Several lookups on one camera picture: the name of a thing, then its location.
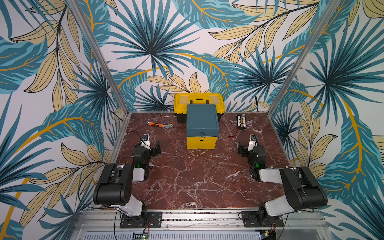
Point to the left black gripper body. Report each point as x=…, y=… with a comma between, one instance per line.
x=148, y=153

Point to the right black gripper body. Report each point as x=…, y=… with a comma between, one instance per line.
x=244, y=150

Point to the teal yellow drawer cabinet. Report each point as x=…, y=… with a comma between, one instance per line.
x=202, y=127

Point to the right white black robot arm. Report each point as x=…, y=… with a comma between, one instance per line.
x=301, y=189

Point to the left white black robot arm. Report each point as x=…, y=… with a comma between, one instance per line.
x=114, y=188

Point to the orange adjustable wrench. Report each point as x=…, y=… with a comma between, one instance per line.
x=168, y=126

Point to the black battery holder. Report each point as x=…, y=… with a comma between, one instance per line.
x=241, y=122

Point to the yellow black toolbox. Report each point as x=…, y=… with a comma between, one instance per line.
x=184, y=99

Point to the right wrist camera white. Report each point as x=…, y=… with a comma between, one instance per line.
x=253, y=141

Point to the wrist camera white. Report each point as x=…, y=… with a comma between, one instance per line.
x=253, y=141
x=145, y=141

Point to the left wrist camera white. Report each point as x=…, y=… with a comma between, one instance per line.
x=145, y=141

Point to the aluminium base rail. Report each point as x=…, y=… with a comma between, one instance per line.
x=205, y=224

